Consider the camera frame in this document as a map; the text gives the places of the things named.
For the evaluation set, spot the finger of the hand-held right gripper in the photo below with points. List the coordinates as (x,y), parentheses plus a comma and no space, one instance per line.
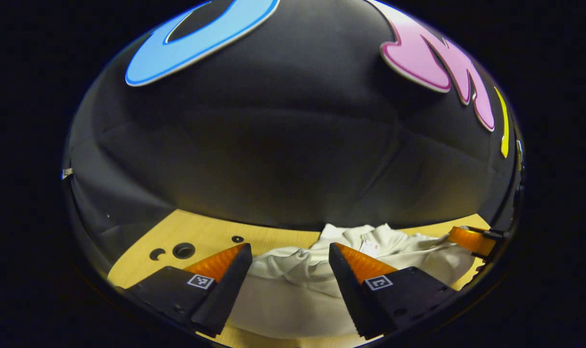
(472,239)

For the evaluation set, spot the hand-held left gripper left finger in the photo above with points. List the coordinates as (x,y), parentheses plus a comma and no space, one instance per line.
(223,290)

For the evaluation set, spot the black backdrop cloth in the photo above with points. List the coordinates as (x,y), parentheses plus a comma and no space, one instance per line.
(293,145)

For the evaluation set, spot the cream white sweatshirt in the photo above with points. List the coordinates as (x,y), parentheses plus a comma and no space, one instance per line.
(293,299)

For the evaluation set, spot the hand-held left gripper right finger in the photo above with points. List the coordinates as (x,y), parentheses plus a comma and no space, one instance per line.
(346,290)

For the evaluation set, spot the white clip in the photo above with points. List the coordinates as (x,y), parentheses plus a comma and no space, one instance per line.
(66,173)

